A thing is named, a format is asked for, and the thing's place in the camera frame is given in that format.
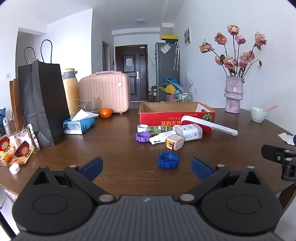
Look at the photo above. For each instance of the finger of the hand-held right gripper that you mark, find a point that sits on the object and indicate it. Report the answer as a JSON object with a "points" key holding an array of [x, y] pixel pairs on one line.
{"points": [[270, 153]]}

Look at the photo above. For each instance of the yellow and black box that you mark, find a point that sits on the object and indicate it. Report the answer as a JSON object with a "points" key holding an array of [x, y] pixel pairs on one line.
{"points": [[168, 38]]}

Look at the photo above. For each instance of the round ceiling lamp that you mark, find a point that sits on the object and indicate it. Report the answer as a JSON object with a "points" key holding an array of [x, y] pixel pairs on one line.
{"points": [[141, 21]]}

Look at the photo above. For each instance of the orange fruit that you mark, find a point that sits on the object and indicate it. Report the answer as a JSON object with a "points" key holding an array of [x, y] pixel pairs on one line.
{"points": [[106, 113]]}

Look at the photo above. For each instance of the clear glass jar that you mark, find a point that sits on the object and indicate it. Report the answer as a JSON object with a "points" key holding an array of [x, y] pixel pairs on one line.
{"points": [[91, 105]]}

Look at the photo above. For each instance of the metal trolley rack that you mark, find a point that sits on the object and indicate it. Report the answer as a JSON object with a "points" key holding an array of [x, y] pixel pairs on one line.
{"points": [[183, 96]]}

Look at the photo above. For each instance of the white labelled plastic bottle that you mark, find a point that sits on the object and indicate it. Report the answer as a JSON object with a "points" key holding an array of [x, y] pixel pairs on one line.
{"points": [[189, 132]]}

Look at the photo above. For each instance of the small white spray bottle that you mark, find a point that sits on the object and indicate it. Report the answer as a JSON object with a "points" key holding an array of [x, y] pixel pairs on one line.
{"points": [[7, 127]]}

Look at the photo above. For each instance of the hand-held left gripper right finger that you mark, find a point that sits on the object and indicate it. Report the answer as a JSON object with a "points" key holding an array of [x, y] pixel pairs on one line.
{"points": [[201, 169]]}

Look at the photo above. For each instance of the purple ribbed cap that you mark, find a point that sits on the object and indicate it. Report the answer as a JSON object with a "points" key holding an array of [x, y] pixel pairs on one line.
{"points": [[143, 137]]}

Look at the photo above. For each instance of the crumpled white tissue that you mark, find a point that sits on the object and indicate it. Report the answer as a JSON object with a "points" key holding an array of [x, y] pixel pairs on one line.
{"points": [[285, 138]]}

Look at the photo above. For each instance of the pink bucket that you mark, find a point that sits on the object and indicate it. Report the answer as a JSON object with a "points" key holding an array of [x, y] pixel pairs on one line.
{"points": [[170, 97]]}

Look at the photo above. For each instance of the pink spoon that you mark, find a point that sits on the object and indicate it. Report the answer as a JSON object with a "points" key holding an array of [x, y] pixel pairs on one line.
{"points": [[271, 108]]}

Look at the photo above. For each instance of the white folded umbrella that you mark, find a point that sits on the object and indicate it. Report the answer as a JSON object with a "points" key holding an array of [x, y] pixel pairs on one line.
{"points": [[176, 58]]}

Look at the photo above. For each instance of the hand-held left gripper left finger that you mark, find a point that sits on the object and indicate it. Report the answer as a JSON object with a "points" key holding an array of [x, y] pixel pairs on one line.
{"points": [[93, 168]]}

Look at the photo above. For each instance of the grey refrigerator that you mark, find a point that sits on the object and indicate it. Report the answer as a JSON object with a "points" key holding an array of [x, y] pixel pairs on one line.
{"points": [[166, 69]]}

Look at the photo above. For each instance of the blue ribbed cap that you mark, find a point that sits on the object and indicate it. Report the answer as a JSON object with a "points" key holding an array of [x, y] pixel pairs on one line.
{"points": [[161, 162]]}

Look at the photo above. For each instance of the papers in clear sleeve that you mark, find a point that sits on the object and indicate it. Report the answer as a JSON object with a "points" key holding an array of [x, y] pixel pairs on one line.
{"points": [[165, 48]]}

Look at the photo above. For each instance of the bunch of dried pink roses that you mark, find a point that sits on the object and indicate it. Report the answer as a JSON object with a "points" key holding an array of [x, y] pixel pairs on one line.
{"points": [[229, 62]]}

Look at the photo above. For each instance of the brown paper bag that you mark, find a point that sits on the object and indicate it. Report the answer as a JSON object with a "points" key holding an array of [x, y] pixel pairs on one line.
{"points": [[14, 104]]}

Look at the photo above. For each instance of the black paper bag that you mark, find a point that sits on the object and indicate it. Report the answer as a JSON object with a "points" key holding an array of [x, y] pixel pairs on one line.
{"points": [[41, 104]]}

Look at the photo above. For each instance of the silver foil packet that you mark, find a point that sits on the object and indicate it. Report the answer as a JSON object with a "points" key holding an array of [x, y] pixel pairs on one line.
{"points": [[33, 136]]}

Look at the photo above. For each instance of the small brown cardboard box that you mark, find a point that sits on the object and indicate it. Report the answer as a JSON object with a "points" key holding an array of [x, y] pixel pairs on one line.
{"points": [[153, 91]]}

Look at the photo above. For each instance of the white tape roll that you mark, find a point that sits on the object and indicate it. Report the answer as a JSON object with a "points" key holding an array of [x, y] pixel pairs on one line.
{"points": [[143, 128]]}

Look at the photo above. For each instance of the clear snack packet red label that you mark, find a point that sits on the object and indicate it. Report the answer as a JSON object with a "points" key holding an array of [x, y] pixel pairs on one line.
{"points": [[5, 147], [24, 150]]}

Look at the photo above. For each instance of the dark brown entrance door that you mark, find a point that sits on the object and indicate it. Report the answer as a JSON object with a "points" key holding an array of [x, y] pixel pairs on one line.
{"points": [[131, 76]]}

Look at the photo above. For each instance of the red cardboard box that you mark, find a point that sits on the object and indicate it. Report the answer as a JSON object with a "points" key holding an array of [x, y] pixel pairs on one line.
{"points": [[161, 117]]}

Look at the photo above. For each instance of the yellow bag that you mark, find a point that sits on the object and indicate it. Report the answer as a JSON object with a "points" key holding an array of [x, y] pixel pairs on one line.
{"points": [[168, 89]]}

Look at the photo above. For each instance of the grey interior door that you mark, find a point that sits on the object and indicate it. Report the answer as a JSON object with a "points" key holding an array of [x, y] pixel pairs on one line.
{"points": [[106, 58]]}

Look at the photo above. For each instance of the white ribbed bottle cap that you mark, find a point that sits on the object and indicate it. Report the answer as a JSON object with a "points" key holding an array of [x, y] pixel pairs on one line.
{"points": [[14, 168]]}

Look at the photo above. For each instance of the white-green ceramic cup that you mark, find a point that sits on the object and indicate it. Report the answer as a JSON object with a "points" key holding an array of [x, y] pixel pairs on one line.
{"points": [[257, 114]]}

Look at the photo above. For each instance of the white paper notice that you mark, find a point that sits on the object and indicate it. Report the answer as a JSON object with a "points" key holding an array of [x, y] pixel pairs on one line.
{"points": [[129, 61]]}

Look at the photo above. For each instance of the beige charger plug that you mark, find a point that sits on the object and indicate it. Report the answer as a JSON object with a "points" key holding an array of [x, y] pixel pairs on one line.
{"points": [[174, 141]]}

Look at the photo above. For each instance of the yellow thermos jug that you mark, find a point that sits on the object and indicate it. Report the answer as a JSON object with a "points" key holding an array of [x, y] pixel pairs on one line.
{"points": [[70, 92]]}

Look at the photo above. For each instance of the pink hard-shell suitcase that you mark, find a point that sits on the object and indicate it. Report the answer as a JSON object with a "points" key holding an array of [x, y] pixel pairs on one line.
{"points": [[104, 92]]}

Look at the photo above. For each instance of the green bottle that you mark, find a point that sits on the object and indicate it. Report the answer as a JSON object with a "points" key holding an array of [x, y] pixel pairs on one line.
{"points": [[159, 129]]}

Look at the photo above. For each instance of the white spray bottle black label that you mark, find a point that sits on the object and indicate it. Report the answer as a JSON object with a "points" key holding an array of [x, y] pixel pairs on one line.
{"points": [[161, 138]]}

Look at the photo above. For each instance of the blue tissue pack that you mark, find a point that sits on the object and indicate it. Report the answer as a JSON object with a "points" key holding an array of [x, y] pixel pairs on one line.
{"points": [[78, 126]]}

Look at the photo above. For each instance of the white lint roller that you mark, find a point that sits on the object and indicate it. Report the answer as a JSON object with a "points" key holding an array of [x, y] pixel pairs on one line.
{"points": [[219, 128]]}

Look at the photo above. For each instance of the pale purple ceramic vase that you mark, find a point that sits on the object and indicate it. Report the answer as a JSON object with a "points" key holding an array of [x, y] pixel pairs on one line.
{"points": [[233, 95]]}

